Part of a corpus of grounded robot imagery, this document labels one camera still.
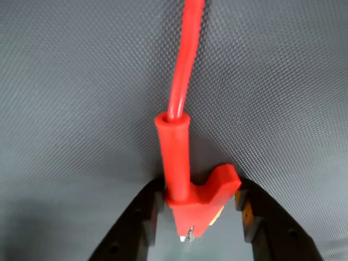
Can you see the orange round sticker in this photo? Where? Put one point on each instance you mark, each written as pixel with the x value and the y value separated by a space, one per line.
pixel 216 218

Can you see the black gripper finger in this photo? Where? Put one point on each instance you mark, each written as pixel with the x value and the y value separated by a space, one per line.
pixel 277 236
pixel 130 231

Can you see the red alligator clip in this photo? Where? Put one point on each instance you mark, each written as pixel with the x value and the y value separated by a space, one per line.
pixel 176 163

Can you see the dark grey work mat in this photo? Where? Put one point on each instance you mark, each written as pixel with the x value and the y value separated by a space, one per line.
pixel 81 95

